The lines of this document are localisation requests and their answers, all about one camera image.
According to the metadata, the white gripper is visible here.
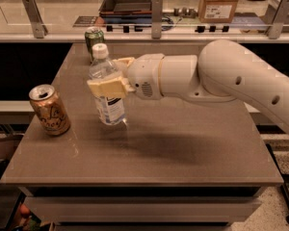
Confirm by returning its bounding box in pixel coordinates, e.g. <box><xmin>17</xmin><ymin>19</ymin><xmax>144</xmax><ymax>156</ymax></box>
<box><xmin>87</xmin><ymin>54</ymin><xmax>164</xmax><ymax>100</ymax></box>

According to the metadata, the clear plastic water bottle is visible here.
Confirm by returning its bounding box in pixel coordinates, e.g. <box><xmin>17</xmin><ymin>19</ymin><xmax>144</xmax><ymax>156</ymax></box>
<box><xmin>87</xmin><ymin>43</ymin><xmax>125</xmax><ymax>125</ymax></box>

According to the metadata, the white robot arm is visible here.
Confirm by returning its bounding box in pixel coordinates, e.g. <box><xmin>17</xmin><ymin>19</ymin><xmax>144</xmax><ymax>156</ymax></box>
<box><xmin>88</xmin><ymin>39</ymin><xmax>289</xmax><ymax>135</ymax></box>

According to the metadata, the green soda can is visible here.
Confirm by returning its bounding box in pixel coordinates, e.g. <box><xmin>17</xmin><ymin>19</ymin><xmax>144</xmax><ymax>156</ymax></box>
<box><xmin>85</xmin><ymin>27</ymin><xmax>105</xmax><ymax>62</ymax></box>

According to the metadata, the orange soda can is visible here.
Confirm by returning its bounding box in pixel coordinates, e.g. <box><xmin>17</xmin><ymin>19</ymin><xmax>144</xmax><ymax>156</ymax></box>
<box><xmin>29</xmin><ymin>84</ymin><xmax>70</xmax><ymax>136</ymax></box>

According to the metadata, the orange open tray box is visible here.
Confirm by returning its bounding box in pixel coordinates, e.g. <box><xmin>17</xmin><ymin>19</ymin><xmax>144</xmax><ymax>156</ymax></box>
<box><xmin>99</xmin><ymin>0</ymin><xmax>152</xmax><ymax>17</ymax></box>

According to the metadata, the cardboard box with label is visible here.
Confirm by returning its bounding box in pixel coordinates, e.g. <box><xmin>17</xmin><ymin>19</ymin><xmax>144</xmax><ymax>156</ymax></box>
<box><xmin>197</xmin><ymin>0</ymin><xmax>239</xmax><ymax>23</ymax></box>

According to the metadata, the grey table drawer front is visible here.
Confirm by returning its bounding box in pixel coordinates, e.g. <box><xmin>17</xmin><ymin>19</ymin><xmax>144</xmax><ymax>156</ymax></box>
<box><xmin>25</xmin><ymin>197</ymin><xmax>261</xmax><ymax>223</ymax></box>

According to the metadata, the middle metal glass bracket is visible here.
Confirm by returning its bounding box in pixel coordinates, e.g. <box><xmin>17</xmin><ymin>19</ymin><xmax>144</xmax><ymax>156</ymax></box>
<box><xmin>151</xmin><ymin>0</ymin><xmax>163</xmax><ymax>39</ymax></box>

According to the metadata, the metal glass bracket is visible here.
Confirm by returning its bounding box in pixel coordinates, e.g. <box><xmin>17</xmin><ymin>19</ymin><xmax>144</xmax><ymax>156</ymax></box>
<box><xmin>21</xmin><ymin>0</ymin><xmax>48</xmax><ymax>39</ymax></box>
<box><xmin>151</xmin><ymin>0</ymin><xmax>163</xmax><ymax>39</ymax></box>
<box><xmin>267</xmin><ymin>0</ymin><xmax>289</xmax><ymax>39</ymax></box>

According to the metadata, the left metal glass bracket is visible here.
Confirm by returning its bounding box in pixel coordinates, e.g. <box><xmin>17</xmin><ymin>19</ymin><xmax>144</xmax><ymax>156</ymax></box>
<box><xmin>21</xmin><ymin>0</ymin><xmax>48</xmax><ymax>39</ymax></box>

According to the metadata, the right metal glass bracket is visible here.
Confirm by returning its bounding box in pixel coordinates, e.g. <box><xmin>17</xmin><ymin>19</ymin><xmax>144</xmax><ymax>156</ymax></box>
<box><xmin>267</xmin><ymin>0</ymin><xmax>289</xmax><ymax>39</ymax></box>

